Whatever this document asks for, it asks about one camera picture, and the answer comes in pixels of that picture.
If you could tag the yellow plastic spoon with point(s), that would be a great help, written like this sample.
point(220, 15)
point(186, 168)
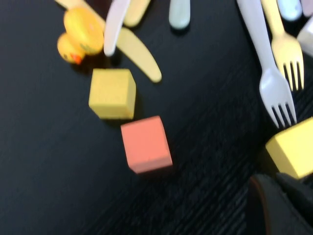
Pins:
point(137, 12)

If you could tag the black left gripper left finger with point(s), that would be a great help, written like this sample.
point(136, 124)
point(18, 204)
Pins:
point(261, 210)

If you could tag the green plastic spoon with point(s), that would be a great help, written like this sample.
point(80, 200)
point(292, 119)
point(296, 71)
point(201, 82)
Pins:
point(179, 14)

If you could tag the orange foam house block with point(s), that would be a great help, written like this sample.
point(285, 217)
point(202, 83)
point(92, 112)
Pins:
point(145, 144)

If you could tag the translucent white plastic fork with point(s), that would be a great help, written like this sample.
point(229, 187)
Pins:
point(274, 85)

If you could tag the pink plastic spoon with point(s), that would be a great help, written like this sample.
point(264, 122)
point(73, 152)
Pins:
point(308, 7)

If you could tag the yellow plastic knife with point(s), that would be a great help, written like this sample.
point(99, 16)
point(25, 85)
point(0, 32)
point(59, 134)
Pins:
point(139, 56)

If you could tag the yellow plastic fork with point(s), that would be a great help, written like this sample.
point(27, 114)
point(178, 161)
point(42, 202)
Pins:
point(286, 49)

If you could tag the blue plastic fork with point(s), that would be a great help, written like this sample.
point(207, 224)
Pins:
point(289, 9)

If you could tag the yellow rubber duck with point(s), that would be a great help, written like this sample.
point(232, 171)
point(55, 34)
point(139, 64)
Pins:
point(83, 31)

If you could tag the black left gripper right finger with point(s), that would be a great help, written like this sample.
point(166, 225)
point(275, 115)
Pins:
point(298, 195)

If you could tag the yellow foam cube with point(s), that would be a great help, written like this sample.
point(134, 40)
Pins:
point(111, 94)
point(293, 149)

